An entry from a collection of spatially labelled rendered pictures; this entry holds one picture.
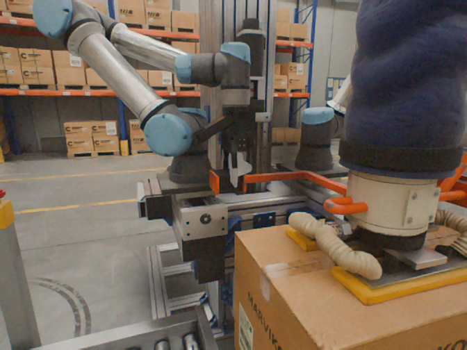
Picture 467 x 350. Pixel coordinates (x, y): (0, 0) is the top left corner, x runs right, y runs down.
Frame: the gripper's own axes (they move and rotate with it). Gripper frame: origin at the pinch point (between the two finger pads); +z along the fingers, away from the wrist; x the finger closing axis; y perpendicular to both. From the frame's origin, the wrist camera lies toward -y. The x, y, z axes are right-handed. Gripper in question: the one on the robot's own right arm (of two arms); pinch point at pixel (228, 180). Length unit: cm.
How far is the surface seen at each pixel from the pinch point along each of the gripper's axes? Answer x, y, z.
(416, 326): -46, 17, 14
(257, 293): -22.7, 0.0, 20.7
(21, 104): 795, -328, -23
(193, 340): 0, -12, 53
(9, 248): 19, -63, 21
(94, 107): 805, -156, -15
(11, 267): 19, -64, 28
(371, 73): -28.0, 19.2, -26.1
